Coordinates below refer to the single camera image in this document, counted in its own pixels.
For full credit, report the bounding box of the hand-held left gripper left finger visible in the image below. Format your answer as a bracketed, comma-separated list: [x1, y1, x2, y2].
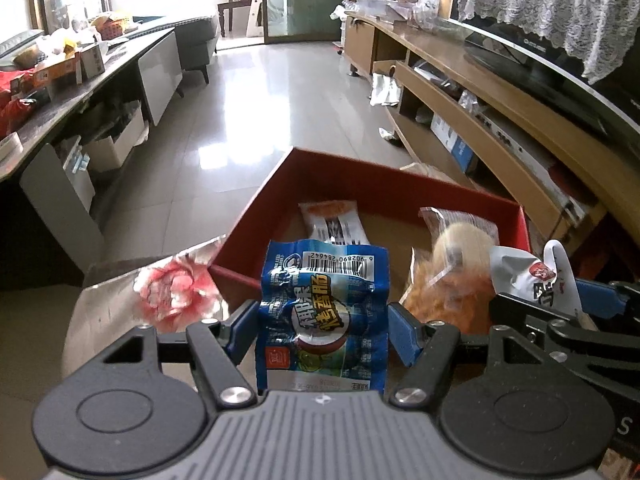
[65, 300, 261, 411]

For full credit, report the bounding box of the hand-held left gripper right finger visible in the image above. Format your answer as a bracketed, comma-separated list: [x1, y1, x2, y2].
[387, 302, 596, 408]

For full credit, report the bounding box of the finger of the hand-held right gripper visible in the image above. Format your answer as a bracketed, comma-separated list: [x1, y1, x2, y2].
[574, 276, 640, 322]
[490, 291, 640, 401]

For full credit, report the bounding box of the white packet with red seal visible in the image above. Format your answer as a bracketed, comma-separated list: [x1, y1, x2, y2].
[489, 240, 591, 331]

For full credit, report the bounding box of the clear packet of golden snack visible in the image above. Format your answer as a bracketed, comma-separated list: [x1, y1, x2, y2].
[402, 247, 496, 333]

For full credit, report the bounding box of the light blue snack packet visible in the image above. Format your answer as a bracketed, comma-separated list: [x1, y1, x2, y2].
[256, 240, 390, 393]

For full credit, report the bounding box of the bun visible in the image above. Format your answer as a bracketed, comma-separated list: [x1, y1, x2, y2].
[419, 206, 500, 281]

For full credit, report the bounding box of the red cardboard box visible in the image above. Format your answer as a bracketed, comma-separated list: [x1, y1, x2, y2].
[209, 146, 532, 341]

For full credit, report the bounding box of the white packet with orange picture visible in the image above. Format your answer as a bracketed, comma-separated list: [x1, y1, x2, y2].
[299, 199, 370, 247]

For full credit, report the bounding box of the silver media player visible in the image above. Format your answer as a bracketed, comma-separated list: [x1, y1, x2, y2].
[477, 107, 587, 222]

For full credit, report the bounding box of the blue and white box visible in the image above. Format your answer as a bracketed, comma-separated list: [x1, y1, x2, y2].
[430, 112, 478, 176]

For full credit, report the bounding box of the white storage box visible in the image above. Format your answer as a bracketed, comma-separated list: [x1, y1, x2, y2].
[82, 105, 151, 173]

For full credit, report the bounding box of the flat screen television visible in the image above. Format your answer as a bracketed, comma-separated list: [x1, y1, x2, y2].
[450, 0, 640, 136]

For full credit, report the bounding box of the wooden television cabinet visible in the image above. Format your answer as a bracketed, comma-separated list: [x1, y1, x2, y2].
[342, 10, 640, 271]

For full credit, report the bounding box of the silver foil bag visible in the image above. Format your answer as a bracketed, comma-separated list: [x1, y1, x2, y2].
[369, 72, 403, 107]

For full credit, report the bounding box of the dark long desk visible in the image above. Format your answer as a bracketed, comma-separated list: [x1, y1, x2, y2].
[0, 25, 183, 281]

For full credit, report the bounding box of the grey sofa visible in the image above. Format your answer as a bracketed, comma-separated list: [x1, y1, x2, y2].
[127, 12, 221, 86]

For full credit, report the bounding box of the clear plastic bag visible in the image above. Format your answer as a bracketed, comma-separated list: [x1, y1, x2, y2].
[412, 0, 443, 31]

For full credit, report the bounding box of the pile of red packets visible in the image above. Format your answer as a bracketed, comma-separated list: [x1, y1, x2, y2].
[0, 70, 51, 136]

